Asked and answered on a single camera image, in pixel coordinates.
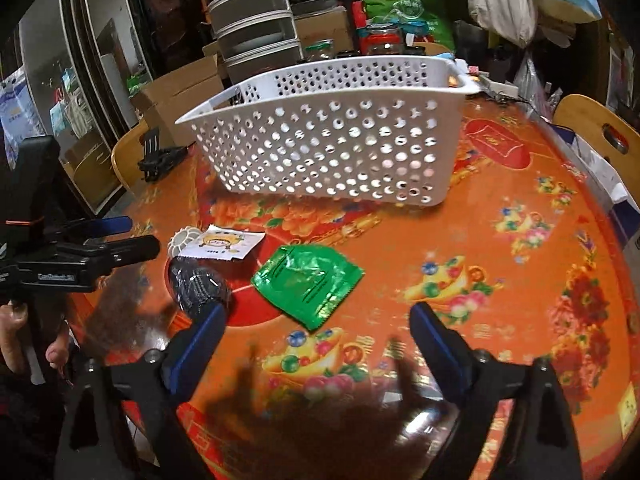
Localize wooden chair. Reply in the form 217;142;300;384
111;119;150;191
553;94;639;210

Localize red floral tablecloth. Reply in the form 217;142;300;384
67;94;640;480

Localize white tiered drawer tower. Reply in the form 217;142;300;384
203;0;304;84

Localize dark knitted soft roll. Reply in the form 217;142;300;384
167;257;231;321

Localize red lidded glass jar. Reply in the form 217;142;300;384
358;24;405;55

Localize black phone holder stand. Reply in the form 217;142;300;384
138;128;189;183

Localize green shopping bag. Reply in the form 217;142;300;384
361;0;456;51

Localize white perforated plastic basket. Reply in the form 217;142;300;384
178;55;480;207

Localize right wooden chair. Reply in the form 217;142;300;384
553;94;639;210

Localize green foil packet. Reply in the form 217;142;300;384
250;245;364;330

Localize brown cardboard box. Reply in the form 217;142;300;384
131;55;224;148

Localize white cartoon printed packet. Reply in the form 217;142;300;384
178;224;266;261

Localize person left hand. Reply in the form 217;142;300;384
0;301;72;376

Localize white power strip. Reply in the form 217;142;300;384
477;74;520;100

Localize left wooden chair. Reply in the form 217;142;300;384
111;119;150;191

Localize white ribbed round object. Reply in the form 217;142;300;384
167;226;202;258

